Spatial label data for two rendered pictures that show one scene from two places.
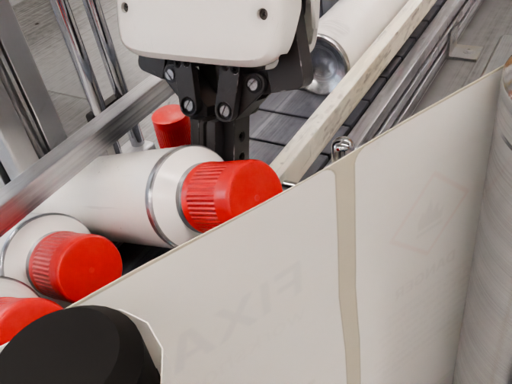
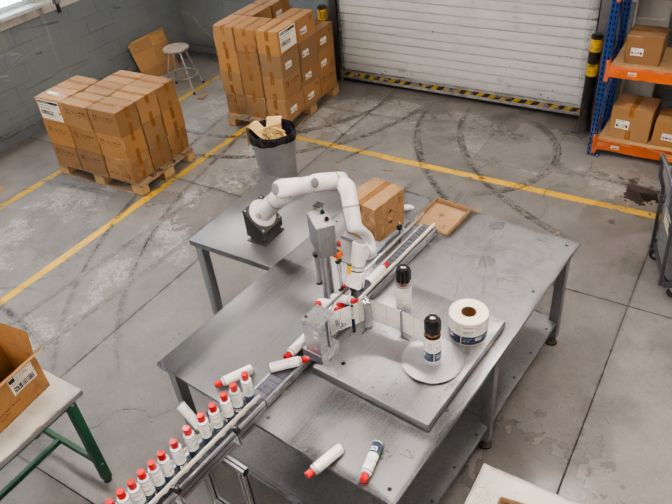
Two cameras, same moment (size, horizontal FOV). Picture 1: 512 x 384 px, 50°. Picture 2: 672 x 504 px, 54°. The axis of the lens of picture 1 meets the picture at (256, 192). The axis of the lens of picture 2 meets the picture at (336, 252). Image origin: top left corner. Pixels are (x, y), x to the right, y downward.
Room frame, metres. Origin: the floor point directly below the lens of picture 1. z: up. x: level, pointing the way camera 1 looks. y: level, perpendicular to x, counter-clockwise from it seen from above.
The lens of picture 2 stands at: (-2.47, -0.09, 3.34)
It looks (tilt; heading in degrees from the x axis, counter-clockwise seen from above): 37 degrees down; 4
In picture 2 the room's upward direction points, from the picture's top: 6 degrees counter-clockwise
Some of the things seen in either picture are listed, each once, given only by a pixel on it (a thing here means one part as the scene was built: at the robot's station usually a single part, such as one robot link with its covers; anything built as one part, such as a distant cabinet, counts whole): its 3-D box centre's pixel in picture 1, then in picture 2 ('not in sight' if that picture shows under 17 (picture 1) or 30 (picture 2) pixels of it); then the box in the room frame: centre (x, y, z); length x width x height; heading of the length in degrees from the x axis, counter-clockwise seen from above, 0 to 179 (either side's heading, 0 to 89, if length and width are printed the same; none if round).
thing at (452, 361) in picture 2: not in sight; (432, 360); (-0.21, -0.36, 0.89); 0.31 x 0.31 x 0.01
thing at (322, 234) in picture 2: not in sight; (322, 233); (0.25, 0.15, 1.38); 0.17 x 0.10 x 0.19; 18
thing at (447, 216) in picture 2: not in sight; (442, 216); (1.09, -0.58, 0.85); 0.30 x 0.26 x 0.04; 143
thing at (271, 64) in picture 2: not in sight; (279, 62); (4.74, 0.78, 0.57); 1.20 x 0.85 x 1.14; 151
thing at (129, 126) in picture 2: not in sight; (116, 128); (3.62, 2.41, 0.45); 1.20 x 0.84 x 0.89; 60
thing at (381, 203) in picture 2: not in sight; (375, 210); (1.00, -0.14, 0.99); 0.30 x 0.24 x 0.27; 138
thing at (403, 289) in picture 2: not in sight; (403, 288); (0.18, -0.26, 1.03); 0.09 x 0.09 x 0.30
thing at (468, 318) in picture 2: not in sight; (468, 322); (-0.02, -0.57, 0.95); 0.20 x 0.20 x 0.14
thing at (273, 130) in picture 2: not in sight; (272, 136); (3.08, 0.75, 0.50); 0.42 x 0.41 x 0.28; 149
